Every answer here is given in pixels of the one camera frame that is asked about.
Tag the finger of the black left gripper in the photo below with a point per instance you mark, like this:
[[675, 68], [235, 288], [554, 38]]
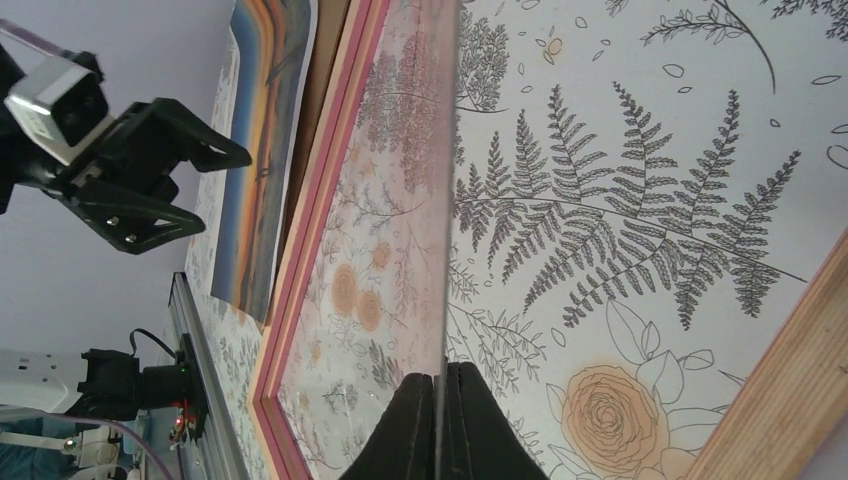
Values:
[[166, 132], [133, 222]]

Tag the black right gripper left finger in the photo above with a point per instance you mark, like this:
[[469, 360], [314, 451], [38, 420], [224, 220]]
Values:
[[402, 445]]

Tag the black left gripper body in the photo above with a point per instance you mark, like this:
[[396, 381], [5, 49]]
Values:
[[109, 158]]

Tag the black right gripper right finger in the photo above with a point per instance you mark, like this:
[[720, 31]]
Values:
[[477, 439]]

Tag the sunset photo print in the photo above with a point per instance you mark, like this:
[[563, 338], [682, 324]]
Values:
[[258, 106]]

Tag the clear acrylic sheet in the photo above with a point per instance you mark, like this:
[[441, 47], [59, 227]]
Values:
[[360, 300]]

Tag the pink wooden picture frame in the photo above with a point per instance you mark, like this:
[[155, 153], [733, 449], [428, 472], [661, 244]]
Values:
[[568, 228]]

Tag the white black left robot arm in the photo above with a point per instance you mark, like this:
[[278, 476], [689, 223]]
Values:
[[102, 387]]

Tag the brown cardboard backing board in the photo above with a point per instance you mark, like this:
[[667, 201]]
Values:
[[331, 17]]

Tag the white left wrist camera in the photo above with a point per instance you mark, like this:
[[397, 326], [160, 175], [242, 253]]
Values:
[[61, 107]]

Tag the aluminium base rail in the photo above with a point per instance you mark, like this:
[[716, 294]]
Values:
[[212, 450]]

